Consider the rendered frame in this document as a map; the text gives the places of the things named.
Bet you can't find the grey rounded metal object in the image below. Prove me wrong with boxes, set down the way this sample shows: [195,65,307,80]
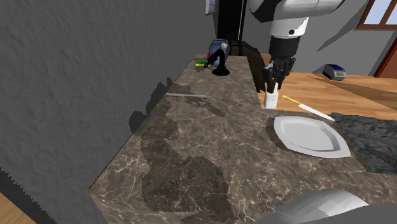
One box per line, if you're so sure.
[253,188,397,224]

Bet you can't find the thin silver rod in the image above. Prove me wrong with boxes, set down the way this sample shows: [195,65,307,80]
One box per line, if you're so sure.
[165,92,208,100]

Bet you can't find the small white bottle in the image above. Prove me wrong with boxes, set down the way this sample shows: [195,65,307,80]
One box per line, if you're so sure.
[263,81,279,109]

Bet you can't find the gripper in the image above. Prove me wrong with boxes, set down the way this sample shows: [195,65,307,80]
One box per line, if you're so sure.
[263,36,302,93]

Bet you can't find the blue round vase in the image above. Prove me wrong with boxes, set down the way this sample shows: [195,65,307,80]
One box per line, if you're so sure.
[207,38,230,67]

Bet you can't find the yellow handled knife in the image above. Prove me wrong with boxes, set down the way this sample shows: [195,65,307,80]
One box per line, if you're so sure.
[281,94,337,122]

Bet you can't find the reddish brown door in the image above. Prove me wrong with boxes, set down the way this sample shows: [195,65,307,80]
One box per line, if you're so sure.
[373,36,397,79]

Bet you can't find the brown framed window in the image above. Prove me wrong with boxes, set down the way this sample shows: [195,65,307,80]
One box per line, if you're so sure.
[356,0,397,31]

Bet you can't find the black doorway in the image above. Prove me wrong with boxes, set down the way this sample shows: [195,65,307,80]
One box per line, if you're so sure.
[216,0,248,42]

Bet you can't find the blue and grey device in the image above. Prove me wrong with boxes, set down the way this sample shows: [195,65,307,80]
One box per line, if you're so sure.
[321,64,347,81]

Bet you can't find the white pointed oval plate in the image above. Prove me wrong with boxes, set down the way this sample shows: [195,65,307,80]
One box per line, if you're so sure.
[273,115,352,158]

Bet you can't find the dark patterned robot stand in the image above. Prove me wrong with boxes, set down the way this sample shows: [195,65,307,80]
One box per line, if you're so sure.
[330,111,397,176]

